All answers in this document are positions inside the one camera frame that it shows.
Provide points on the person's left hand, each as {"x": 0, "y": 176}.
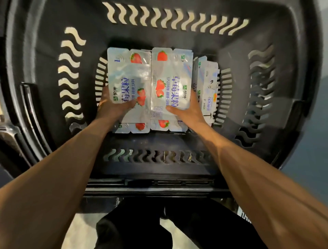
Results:
{"x": 109, "y": 110}

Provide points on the person's right hand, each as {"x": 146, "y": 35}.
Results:
{"x": 192, "y": 115}

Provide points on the person's right thumb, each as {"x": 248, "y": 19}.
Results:
{"x": 177, "y": 110}

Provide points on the person's left thumb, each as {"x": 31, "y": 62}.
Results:
{"x": 127, "y": 104}

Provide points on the strawberry yogurt pack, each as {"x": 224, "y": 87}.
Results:
{"x": 128, "y": 74}
{"x": 170, "y": 74}

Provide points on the person's right forearm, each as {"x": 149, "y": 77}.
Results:
{"x": 256, "y": 184}

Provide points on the person's left forearm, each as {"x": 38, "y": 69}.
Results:
{"x": 51, "y": 184}

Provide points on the white yogurt pack, yellow print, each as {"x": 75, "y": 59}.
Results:
{"x": 208, "y": 82}

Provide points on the black plastic shopping basket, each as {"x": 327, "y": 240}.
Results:
{"x": 164, "y": 30}

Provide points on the person's black trousers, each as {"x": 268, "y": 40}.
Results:
{"x": 138, "y": 225}

